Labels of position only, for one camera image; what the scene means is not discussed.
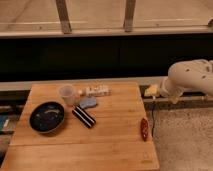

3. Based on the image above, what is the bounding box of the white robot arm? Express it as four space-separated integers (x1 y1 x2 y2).
144 59 213 104

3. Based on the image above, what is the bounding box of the black white striped block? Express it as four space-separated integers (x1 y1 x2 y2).
72 106 96 128

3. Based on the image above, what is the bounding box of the blue sponge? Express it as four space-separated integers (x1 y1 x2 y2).
79 97 97 109

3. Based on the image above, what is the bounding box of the dark blue bowl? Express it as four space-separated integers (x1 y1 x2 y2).
29 101 65 134

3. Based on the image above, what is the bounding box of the left metal frame post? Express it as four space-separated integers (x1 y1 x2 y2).
55 0 72 34

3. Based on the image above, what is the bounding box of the metal frame post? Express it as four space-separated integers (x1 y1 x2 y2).
123 0 136 32
55 0 72 34

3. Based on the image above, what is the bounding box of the white toy train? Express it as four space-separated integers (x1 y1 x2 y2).
78 85 110 97

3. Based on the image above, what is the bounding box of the white ceramic cup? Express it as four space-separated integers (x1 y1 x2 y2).
58 84 80 106

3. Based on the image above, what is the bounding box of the right metal frame post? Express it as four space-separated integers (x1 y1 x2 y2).
123 0 136 32

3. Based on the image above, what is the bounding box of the metal rail beam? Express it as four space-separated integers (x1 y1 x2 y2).
0 26 213 38

